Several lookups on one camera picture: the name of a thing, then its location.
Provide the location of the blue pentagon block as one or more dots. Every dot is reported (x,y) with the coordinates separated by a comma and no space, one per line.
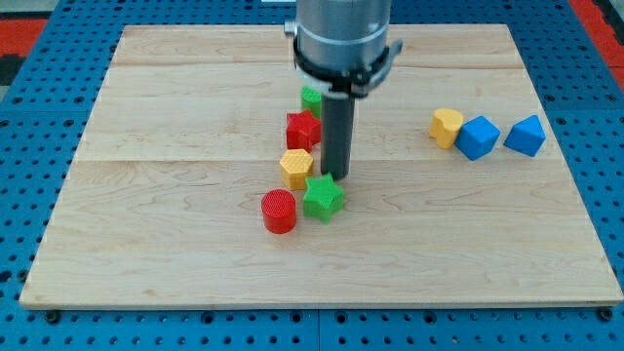
(526,136)

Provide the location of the yellow hexagon block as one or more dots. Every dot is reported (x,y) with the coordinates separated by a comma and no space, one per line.
(296,166)

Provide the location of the green cylinder block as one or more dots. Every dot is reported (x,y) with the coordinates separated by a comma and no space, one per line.
(311,100)

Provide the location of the light wooden board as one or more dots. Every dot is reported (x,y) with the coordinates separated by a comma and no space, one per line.
(161,205)

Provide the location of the red star block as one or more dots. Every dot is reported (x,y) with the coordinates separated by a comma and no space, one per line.
(303,130)

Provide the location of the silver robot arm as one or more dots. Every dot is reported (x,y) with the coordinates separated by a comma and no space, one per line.
(340,50)

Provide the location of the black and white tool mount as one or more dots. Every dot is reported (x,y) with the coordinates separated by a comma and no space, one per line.
(355,82)

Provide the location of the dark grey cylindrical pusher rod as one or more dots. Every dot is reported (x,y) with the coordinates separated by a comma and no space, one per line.
(337,130)

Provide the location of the green star block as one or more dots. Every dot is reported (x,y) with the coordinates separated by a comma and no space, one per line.
(323,197)

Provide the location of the red cylinder block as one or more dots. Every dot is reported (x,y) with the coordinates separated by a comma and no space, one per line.
(279,211)

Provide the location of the yellow heart block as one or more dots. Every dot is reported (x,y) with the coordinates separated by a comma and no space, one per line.
(445,126)

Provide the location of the blue cube block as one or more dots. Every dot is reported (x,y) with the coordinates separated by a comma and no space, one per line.
(477,138)

